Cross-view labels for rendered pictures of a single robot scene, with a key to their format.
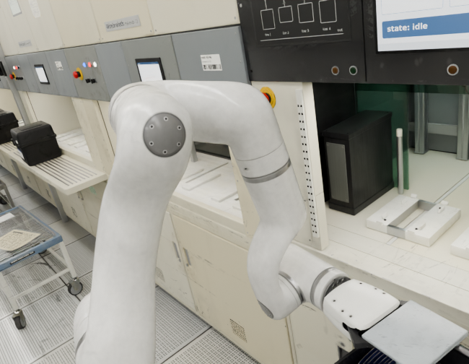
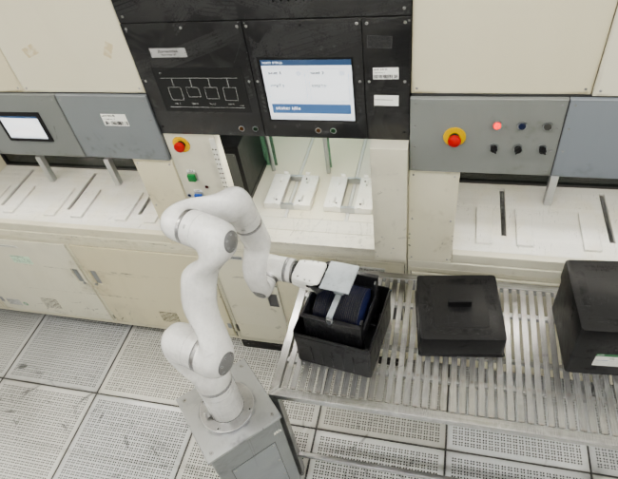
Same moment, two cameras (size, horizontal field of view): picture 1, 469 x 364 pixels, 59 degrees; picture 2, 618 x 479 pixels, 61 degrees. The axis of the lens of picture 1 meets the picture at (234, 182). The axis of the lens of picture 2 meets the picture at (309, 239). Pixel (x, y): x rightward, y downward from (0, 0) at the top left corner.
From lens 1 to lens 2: 1.01 m
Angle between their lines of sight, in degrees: 36
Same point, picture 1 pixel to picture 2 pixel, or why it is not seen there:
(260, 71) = (173, 126)
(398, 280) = (302, 240)
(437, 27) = (306, 109)
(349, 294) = (302, 269)
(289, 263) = not seen: hidden behind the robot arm
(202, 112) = (221, 213)
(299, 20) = (207, 97)
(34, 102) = not seen: outside the picture
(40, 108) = not seen: outside the picture
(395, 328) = (331, 277)
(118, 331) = (218, 338)
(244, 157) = (242, 225)
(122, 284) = (211, 316)
